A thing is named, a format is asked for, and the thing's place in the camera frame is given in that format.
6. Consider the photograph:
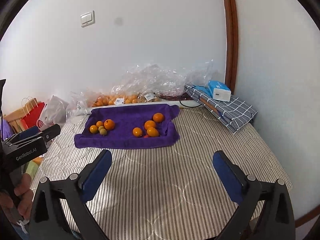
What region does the large orange with stem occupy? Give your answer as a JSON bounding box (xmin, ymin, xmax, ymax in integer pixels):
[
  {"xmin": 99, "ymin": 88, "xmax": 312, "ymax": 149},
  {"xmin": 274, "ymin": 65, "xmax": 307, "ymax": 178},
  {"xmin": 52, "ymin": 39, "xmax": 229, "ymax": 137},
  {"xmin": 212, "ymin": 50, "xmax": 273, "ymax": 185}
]
[{"xmin": 104, "ymin": 119, "xmax": 115, "ymax": 131}]

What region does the orange mandarin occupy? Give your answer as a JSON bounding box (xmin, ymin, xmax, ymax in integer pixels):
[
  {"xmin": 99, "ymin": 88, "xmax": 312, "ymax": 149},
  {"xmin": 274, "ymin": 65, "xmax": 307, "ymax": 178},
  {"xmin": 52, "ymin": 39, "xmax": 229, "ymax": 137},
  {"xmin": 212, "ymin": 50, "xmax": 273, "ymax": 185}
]
[{"xmin": 144, "ymin": 120, "xmax": 157, "ymax": 130}]

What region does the orange mandarin larger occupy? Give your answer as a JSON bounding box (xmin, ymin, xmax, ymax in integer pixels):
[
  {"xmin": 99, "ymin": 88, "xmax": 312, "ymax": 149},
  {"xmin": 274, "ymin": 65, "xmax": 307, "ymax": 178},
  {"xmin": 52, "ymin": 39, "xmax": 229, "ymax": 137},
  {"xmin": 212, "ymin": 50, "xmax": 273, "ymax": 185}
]
[{"xmin": 146, "ymin": 127, "xmax": 159, "ymax": 137}]

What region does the small orange group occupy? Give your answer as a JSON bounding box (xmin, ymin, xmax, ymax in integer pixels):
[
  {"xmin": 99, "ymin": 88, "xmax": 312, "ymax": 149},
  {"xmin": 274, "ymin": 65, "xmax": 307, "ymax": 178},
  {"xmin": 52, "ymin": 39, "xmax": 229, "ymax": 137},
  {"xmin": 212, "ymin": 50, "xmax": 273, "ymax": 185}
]
[{"xmin": 152, "ymin": 113, "xmax": 165, "ymax": 124}]

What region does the left hand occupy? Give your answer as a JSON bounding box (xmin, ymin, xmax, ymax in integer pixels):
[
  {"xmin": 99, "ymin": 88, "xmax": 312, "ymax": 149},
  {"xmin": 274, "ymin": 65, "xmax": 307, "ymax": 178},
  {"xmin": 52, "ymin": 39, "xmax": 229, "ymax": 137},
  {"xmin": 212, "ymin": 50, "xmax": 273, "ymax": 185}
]
[{"xmin": 1, "ymin": 173, "xmax": 34, "ymax": 224}]

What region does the red paper shopping bag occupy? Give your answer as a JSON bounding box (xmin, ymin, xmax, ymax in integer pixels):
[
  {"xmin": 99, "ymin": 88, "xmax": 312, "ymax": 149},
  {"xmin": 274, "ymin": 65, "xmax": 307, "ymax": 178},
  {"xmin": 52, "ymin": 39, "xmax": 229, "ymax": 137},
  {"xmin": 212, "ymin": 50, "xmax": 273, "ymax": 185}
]
[{"xmin": 21, "ymin": 97, "xmax": 46, "ymax": 129}]

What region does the white plastic bag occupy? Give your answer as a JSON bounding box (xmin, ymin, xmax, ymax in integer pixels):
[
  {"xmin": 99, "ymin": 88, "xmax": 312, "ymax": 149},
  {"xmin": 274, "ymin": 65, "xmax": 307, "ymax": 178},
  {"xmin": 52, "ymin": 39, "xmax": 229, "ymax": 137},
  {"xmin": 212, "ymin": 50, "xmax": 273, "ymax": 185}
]
[{"xmin": 39, "ymin": 95, "xmax": 69, "ymax": 127}]

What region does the clear plastic bag left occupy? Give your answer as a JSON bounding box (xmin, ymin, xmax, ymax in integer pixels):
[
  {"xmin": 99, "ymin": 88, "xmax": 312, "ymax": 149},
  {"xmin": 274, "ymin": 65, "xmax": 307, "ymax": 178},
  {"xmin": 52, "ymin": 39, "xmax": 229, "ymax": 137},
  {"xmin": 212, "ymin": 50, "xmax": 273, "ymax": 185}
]
[{"xmin": 66, "ymin": 92, "xmax": 91, "ymax": 120}]

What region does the purple towel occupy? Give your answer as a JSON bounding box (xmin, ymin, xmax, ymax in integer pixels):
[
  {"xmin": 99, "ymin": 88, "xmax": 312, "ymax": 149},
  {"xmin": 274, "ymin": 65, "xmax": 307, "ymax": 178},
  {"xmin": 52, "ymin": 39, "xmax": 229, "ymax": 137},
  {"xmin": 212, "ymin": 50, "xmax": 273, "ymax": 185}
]
[{"xmin": 74, "ymin": 103, "xmax": 180, "ymax": 150}]

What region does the clear bag of oranges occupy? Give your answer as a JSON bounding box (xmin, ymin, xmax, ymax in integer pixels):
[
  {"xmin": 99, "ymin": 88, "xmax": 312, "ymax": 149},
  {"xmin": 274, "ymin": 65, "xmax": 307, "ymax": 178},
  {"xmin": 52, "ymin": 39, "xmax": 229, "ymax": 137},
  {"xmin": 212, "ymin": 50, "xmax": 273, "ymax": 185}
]
[{"xmin": 84, "ymin": 64, "xmax": 185, "ymax": 107}]

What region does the striped bed quilt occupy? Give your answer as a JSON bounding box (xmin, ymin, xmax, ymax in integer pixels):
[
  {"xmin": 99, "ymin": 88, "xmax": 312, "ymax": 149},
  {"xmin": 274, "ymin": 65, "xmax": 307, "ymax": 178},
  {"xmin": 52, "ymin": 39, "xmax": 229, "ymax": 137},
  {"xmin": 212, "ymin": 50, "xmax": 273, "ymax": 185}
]
[{"xmin": 30, "ymin": 108, "xmax": 293, "ymax": 239}]

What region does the blue white tissue box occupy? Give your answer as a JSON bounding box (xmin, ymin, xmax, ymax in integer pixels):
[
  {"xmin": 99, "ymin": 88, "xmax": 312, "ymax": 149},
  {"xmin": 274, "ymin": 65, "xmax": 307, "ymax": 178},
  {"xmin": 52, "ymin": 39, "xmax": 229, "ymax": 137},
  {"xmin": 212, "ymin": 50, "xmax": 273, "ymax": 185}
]
[{"xmin": 208, "ymin": 80, "xmax": 231, "ymax": 102}]

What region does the clear bag right back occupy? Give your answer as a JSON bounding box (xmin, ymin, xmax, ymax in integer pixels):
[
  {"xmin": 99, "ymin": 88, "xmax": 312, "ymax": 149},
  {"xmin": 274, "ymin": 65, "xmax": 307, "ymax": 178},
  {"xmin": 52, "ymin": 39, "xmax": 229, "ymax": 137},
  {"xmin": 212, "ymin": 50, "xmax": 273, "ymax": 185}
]
[{"xmin": 185, "ymin": 60, "xmax": 225, "ymax": 86}]

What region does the white wall switch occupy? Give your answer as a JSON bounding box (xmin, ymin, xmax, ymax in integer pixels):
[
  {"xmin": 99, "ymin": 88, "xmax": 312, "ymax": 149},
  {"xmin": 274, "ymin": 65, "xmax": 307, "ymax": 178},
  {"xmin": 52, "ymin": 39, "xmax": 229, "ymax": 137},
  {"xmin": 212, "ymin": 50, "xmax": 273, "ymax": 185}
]
[{"xmin": 80, "ymin": 10, "xmax": 95, "ymax": 28}]

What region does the black cable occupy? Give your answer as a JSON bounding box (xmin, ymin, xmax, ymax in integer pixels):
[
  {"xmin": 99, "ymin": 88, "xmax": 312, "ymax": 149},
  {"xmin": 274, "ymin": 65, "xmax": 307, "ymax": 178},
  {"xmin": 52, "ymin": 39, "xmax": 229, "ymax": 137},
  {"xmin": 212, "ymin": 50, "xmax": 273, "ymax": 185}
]
[{"xmin": 159, "ymin": 93, "xmax": 203, "ymax": 108}]

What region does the brown wooden door frame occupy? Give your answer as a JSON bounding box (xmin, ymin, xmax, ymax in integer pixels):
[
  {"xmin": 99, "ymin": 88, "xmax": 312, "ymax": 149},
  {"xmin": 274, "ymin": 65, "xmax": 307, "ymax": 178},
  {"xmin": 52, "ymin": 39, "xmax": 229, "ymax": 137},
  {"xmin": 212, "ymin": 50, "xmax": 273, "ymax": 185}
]
[{"xmin": 223, "ymin": 0, "xmax": 239, "ymax": 93}]

